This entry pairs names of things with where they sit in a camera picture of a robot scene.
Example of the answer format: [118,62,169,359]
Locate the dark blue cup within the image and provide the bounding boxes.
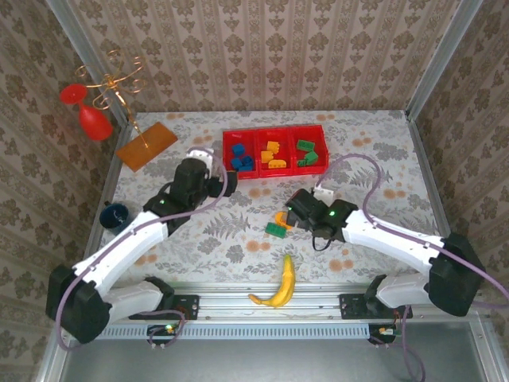
[99,203,132,236]

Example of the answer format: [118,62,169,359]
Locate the wooden stand base board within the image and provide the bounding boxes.
[115,122,179,173]

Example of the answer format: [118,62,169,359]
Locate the small circuit board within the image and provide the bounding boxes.
[146,324,181,337]
[368,324,400,339]

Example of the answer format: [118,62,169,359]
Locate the red plastic storage bin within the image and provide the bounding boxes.
[290,124,330,177]
[222,130,259,181]
[255,127,296,178]

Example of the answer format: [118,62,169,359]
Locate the floral print table cover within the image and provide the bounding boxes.
[84,110,453,288]

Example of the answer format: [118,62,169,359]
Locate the white slotted cable duct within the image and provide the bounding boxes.
[95,321,373,341]

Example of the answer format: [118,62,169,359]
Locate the thin purple base cable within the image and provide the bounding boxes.
[147,309,188,352]
[367,304,428,382]

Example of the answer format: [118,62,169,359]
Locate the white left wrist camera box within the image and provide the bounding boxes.
[186,146,216,169]

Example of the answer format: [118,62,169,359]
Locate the grey metal base plate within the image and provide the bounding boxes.
[35,318,500,382]

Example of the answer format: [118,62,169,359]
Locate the black cable loop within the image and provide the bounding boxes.
[311,233,336,253]

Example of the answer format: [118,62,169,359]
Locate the yellow banana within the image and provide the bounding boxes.
[247,254,297,310]

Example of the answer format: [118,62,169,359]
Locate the aluminium frame post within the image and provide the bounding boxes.
[404,0,484,121]
[44,0,138,125]

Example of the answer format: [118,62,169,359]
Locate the red plastic goblet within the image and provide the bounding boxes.
[59,83,115,142]

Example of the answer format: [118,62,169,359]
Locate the gold wire stand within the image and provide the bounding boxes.
[75,49,151,149]

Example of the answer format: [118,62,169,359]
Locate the aluminium table edge rail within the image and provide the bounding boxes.
[83,117,138,259]
[406,112,453,236]

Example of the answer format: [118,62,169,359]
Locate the aluminium mounting rail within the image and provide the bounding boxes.
[170,283,347,321]

